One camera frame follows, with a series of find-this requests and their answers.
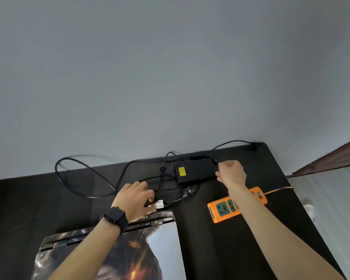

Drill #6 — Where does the person's right hand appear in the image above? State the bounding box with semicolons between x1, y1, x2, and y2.
215;160;247;190

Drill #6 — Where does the person's left hand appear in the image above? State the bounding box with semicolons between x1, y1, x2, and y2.
110;181;158;224

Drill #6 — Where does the black power adapter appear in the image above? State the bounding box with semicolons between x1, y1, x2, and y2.
174;158;217;184

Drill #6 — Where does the black power cord white tag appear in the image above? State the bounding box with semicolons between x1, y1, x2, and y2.
144;169;201;209

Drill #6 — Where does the laptop with printed lid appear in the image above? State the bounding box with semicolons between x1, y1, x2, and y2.
31;210;187;280

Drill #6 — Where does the long black charging cable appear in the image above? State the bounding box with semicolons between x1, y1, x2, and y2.
54;140;262;199

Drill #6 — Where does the person's right forearm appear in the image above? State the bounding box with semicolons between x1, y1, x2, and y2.
227;185;347;280

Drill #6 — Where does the person's left forearm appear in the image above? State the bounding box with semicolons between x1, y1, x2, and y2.
46;221;121;280

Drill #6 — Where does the orange power strip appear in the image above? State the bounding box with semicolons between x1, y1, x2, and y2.
207;186;268;224

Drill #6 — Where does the dark wooden desk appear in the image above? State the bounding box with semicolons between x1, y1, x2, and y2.
0;142;348;280

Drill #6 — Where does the black smartwatch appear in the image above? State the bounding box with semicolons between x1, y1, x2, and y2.
100;206;129;237

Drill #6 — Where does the brown wooden door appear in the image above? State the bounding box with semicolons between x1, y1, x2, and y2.
285;136;350;178

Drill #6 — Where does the yellow power strip cable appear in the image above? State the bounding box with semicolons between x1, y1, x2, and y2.
264;186;294;195

